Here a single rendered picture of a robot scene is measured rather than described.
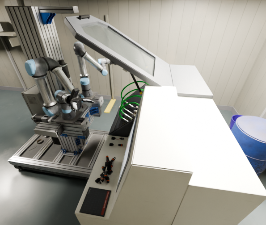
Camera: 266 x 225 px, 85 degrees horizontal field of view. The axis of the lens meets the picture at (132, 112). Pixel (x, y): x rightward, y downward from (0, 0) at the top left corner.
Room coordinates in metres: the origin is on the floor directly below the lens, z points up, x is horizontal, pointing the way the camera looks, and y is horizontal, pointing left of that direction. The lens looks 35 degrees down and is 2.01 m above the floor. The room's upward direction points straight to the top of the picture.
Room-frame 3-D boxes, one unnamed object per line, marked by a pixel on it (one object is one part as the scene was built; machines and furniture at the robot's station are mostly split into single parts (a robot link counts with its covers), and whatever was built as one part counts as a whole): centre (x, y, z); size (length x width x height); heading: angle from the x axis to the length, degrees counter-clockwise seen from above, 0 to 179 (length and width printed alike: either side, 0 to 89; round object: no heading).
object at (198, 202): (0.97, -0.45, 0.75); 1.40 x 0.28 x 1.50; 172
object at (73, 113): (1.30, 0.71, 1.09); 0.15 x 0.15 x 0.10
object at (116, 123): (1.41, 0.19, 0.87); 0.62 x 0.04 x 0.16; 172
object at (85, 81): (1.80, 0.63, 1.20); 0.13 x 0.12 x 0.14; 16
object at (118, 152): (0.71, 0.20, 0.96); 0.70 x 0.22 x 0.03; 172
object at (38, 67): (1.19, 0.79, 1.41); 0.15 x 0.12 x 0.55; 145
